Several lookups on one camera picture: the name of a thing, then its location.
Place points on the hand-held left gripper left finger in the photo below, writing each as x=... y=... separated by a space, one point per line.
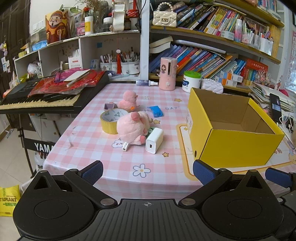
x=93 y=173

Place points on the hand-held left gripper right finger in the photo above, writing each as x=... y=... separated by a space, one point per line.
x=203 y=175

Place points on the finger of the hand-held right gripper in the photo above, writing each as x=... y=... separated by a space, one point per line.
x=277 y=177

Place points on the yellow cardboard box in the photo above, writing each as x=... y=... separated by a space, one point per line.
x=231 y=148

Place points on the yellow tape roll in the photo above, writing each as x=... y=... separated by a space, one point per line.
x=107 y=126

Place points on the white charger block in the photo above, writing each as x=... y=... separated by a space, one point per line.
x=153 y=141

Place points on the pink pig plush toy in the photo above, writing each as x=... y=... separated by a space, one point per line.
x=131 y=126

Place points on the mint green small item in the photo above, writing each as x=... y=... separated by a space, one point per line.
x=150 y=131

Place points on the blue packet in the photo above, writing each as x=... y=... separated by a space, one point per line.
x=156 y=110

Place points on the pink checked tablecloth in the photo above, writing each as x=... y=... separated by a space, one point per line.
x=92 y=143

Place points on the small white plastic piece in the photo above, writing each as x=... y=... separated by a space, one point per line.
x=125 y=146

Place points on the black keyboard stand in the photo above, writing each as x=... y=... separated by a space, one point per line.
x=39 y=146

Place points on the white cabinet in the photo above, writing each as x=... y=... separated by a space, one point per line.
x=48 y=129

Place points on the small purple tape roll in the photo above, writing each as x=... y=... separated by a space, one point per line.
x=108 y=106

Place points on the black smartphone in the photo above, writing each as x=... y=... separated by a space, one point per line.
x=275 y=107

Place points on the pink chick plush toy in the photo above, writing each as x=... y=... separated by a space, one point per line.
x=128 y=99

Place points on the stack of papers and books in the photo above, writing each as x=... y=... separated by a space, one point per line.
x=261 y=95

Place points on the white quilted pouch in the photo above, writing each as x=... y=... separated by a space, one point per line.
x=211 y=86

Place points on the yellow plastic bag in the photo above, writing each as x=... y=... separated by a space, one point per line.
x=9 y=201

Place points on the black electronic keyboard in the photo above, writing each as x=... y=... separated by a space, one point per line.
x=34 y=102

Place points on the white jar green lid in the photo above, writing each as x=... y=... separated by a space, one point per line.
x=190 y=83

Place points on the orange white medicine box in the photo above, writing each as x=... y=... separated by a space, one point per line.
x=232 y=76
x=225 y=82

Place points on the pile of red packets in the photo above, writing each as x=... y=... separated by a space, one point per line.
x=46 y=87

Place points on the white card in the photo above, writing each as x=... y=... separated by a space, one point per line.
x=76 y=75

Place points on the dark blue spray bottle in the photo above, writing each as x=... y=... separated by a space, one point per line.
x=144 y=82

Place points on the pink humidifier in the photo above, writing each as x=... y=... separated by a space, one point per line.
x=167 y=74

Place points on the white pen holder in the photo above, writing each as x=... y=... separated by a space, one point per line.
x=107 y=66
x=133 y=67

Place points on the red boxed book set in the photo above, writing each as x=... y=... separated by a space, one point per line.
x=255 y=69

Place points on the red tassel ornament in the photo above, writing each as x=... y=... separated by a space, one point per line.
x=118 y=63

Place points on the white red label box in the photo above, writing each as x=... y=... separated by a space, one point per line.
x=74 y=60

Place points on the row of leaning books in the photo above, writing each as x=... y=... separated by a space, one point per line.
x=203 y=60

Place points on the wooden bookshelf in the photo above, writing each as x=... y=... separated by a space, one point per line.
x=252 y=49

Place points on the white shelf unit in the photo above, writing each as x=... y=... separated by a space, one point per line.
x=92 y=42

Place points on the white organizer with pens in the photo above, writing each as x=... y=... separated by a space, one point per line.
x=264 y=44

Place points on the pastel bottle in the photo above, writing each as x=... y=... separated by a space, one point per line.
x=238 y=31

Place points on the white bottle yellow label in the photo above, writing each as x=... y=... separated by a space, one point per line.
x=89 y=25

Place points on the glass jar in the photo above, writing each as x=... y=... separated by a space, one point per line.
x=107 y=24

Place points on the fortune god printed box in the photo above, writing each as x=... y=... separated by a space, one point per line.
x=56 y=27

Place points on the row of colourful books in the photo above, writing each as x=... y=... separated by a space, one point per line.
x=215 y=20

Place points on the cream quilted handbag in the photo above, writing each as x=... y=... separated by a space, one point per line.
x=165 y=17

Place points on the wall poster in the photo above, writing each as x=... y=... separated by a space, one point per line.
x=291 y=64

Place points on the white wall switch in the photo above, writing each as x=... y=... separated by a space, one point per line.
x=38 y=26

